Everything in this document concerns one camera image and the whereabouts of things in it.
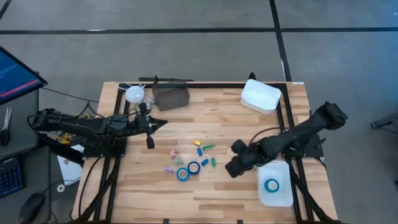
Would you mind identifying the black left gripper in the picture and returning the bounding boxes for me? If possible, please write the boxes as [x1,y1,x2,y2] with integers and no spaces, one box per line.
[136,101,169,149]

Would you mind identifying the dark blue tape roll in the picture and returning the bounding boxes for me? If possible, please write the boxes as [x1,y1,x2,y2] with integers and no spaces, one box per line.
[187,161,201,175]

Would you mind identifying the light blue tape roll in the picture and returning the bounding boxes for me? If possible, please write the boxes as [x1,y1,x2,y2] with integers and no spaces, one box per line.
[176,167,190,182]

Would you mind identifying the teal tape roll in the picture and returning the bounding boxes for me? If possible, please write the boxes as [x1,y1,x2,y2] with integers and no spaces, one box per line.
[264,178,280,194]

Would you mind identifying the white bin with tape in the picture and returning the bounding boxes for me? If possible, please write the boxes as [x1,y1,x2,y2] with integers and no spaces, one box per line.
[256,161,294,208]

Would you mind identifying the white mushroom table lamp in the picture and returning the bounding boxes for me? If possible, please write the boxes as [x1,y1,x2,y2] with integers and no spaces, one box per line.
[124,85,146,105]

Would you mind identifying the empty white plastic bin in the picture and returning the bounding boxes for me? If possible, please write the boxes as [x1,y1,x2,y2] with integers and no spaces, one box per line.
[240,78,282,115]

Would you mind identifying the white paper sheet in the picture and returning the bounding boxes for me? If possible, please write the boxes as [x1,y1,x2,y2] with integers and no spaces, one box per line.
[57,144,85,187]

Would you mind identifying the grey side desk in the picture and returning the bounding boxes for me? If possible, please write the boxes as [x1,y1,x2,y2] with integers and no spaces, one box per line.
[0,90,52,224]

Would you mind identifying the computer monitor blue screen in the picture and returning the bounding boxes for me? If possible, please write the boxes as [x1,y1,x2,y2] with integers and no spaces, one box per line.
[0,45,49,106]

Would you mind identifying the black equipment leg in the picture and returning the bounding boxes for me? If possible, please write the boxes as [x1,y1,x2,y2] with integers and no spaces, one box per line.
[369,111,398,135]

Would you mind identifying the black computer mouse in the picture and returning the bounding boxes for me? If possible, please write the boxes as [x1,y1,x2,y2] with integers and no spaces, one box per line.
[18,192,46,224]

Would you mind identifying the black keyboard blue backlight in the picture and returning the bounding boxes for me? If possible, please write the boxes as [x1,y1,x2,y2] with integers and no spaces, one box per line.
[0,156,25,198]

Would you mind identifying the dark right arm cable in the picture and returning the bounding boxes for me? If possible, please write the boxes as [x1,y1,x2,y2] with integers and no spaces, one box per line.
[248,126,290,147]

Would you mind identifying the black aluminium table frame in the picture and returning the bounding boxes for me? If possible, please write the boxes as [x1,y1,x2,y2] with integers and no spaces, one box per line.
[73,73,343,224]

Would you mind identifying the yellow cable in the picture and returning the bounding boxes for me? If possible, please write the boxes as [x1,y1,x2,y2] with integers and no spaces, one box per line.
[57,112,93,144]

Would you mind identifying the black monitor cable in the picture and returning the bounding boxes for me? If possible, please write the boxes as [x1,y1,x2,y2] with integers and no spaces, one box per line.
[40,86,100,105]

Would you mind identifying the black handled scissors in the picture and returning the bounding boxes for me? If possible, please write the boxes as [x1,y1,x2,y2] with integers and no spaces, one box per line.
[0,105,12,147]

